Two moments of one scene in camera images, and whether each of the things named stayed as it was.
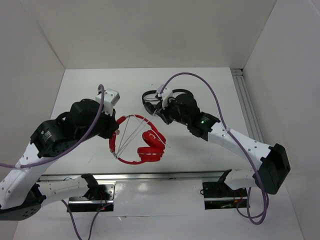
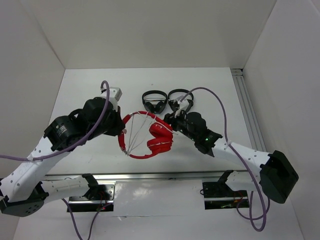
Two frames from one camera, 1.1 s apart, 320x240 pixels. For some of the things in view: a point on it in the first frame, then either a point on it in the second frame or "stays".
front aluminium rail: x=126 y=176 stays
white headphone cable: x=129 y=141 to x=130 y=147
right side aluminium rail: x=253 y=126 stays
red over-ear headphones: x=153 y=146 to x=160 y=142
